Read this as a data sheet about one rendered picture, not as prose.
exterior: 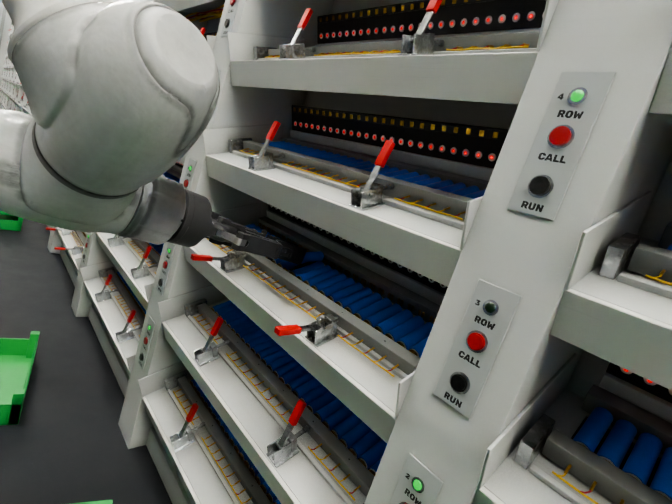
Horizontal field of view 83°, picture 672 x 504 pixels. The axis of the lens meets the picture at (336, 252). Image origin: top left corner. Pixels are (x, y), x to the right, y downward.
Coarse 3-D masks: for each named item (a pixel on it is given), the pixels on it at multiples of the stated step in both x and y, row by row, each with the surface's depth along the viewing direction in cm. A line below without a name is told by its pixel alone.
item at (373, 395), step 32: (256, 224) 91; (288, 224) 83; (352, 256) 69; (224, 288) 69; (256, 288) 64; (416, 288) 59; (256, 320) 62; (288, 320) 56; (288, 352) 56; (320, 352) 49; (352, 352) 50; (352, 384) 45; (384, 384) 45; (384, 416) 41
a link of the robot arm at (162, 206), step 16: (160, 176) 46; (144, 192) 43; (160, 192) 45; (176, 192) 47; (144, 208) 43; (160, 208) 45; (176, 208) 46; (144, 224) 44; (160, 224) 46; (176, 224) 47; (144, 240) 47; (160, 240) 47
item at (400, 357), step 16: (208, 240) 80; (256, 256) 70; (272, 272) 65; (288, 272) 64; (288, 288) 62; (304, 288) 60; (320, 304) 56; (336, 304) 56; (352, 320) 52; (368, 336) 49; (384, 336) 49; (384, 352) 47; (400, 352) 46; (384, 368) 46; (400, 368) 46
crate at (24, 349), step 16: (32, 336) 107; (0, 352) 106; (16, 352) 108; (32, 352) 108; (0, 368) 101; (16, 368) 103; (0, 384) 96; (16, 384) 97; (0, 400) 91; (16, 400) 85; (0, 416) 84; (16, 416) 86
